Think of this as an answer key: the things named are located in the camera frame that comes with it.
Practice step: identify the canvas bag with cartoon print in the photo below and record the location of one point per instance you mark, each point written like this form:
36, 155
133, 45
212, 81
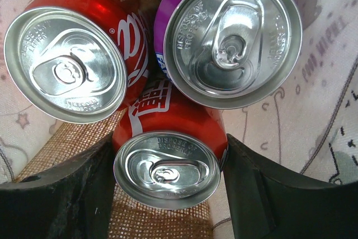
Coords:
308, 125

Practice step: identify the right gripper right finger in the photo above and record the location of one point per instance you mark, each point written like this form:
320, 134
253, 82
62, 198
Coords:
268, 200

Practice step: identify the red cola can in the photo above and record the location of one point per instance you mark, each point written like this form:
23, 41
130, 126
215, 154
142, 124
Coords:
169, 148
79, 61

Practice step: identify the purple soda can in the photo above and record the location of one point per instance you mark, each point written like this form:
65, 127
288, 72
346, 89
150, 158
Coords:
227, 54

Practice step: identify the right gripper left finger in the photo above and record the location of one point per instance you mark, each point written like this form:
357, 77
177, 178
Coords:
70, 200

